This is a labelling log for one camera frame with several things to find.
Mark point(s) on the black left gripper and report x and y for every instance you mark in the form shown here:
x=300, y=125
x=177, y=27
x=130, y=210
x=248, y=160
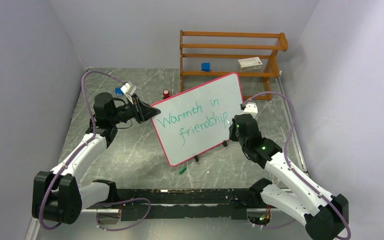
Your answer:
x=143, y=111

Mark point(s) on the pink-framed whiteboard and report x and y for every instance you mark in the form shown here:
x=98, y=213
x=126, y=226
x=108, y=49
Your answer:
x=197, y=120

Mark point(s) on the green marker cap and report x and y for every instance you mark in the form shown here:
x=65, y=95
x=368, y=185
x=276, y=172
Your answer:
x=182, y=170

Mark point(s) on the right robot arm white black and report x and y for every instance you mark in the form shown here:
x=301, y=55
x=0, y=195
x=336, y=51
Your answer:
x=323, y=215

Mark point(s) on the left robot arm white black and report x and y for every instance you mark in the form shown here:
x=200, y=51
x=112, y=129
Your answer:
x=56, y=194

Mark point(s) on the blue eraser block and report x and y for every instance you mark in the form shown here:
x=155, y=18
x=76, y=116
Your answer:
x=118, y=91

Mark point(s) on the blue object on rack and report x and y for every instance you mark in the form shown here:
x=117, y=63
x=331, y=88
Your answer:
x=205, y=67

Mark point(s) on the orange wooden rack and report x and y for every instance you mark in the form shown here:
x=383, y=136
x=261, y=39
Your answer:
x=223, y=50

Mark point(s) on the white red box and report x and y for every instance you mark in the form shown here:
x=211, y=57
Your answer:
x=251, y=63

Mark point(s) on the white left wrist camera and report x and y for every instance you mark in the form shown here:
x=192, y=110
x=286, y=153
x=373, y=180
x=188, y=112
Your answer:
x=128, y=88

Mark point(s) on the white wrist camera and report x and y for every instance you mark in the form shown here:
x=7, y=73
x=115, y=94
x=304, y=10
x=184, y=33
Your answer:
x=249, y=108
x=128, y=88

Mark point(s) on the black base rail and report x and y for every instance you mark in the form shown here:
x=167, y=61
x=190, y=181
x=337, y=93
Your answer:
x=232, y=203

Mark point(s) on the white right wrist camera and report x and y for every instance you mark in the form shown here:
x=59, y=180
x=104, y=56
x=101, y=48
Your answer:
x=249, y=108

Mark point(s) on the aluminium frame rail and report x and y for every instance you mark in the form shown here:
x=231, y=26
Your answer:
x=52, y=218

